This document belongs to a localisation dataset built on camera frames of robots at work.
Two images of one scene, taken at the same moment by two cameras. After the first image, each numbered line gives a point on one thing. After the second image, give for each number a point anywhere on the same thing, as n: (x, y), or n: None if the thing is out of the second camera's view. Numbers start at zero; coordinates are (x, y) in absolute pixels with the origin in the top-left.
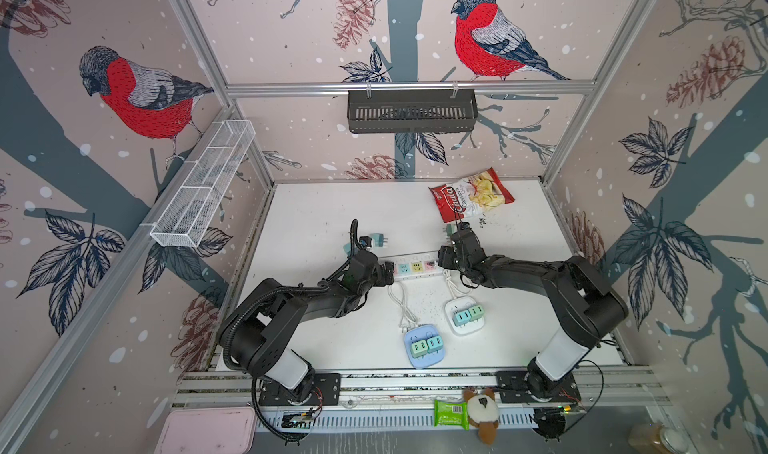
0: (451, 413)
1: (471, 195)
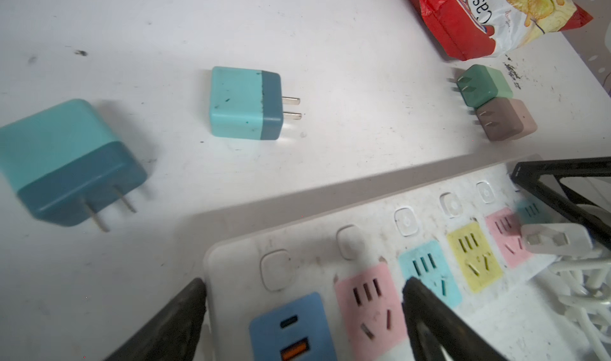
0: None
1: (475, 19)
